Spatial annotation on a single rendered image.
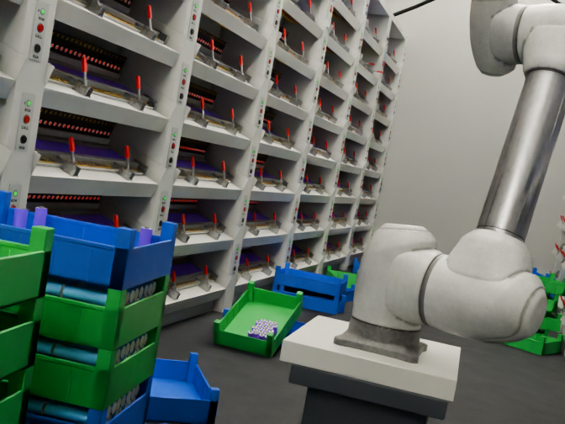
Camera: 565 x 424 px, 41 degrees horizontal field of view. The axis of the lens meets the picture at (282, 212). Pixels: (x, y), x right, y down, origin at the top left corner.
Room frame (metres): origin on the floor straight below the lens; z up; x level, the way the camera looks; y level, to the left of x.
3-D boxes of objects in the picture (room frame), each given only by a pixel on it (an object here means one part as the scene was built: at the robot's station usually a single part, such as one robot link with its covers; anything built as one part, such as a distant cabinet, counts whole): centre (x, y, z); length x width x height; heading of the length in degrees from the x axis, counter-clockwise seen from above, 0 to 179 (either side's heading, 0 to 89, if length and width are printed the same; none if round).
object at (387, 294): (1.63, -0.27, 0.41); 0.18 x 0.16 x 0.22; 54
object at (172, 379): (1.76, 0.21, 0.04); 0.30 x 0.20 x 0.08; 17
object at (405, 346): (1.65, -0.27, 0.27); 0.22 x 0.18 x 0.06; 162
